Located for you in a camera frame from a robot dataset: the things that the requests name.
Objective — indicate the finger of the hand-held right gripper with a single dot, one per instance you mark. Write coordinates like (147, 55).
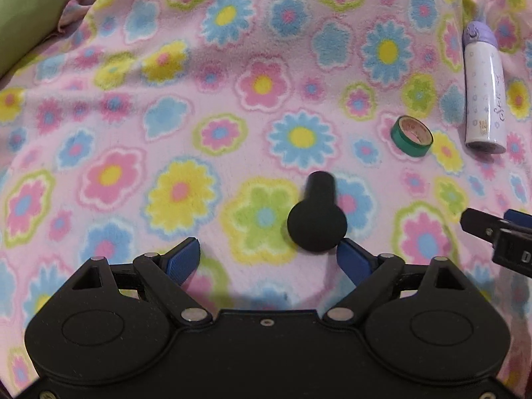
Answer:
(519, 218)
(480, 224)

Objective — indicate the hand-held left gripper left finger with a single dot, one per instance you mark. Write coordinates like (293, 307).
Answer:
(181, 259)

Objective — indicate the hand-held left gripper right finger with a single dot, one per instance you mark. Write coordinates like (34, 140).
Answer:
(355, 262)

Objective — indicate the black round-headed massager attachment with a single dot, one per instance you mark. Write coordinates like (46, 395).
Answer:
(316, 224)

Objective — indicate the green tape roll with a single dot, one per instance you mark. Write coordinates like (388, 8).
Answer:
(405, 144)

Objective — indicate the white bottle with purple cap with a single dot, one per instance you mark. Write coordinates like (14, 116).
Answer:
(484, 91)

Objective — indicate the pink floral fleece blanket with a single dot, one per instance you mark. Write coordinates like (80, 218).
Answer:
(124, 112)

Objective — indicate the green printed pillow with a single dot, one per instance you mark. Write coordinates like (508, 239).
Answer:
(29, 8)

